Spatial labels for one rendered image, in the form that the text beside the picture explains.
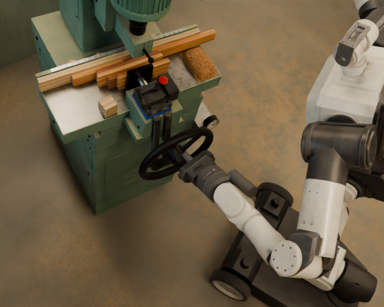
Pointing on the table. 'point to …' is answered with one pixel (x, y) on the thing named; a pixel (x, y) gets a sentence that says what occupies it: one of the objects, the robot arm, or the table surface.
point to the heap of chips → (199, 64)
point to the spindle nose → (137, 27)
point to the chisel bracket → (144, 40)
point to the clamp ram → (139, 76)
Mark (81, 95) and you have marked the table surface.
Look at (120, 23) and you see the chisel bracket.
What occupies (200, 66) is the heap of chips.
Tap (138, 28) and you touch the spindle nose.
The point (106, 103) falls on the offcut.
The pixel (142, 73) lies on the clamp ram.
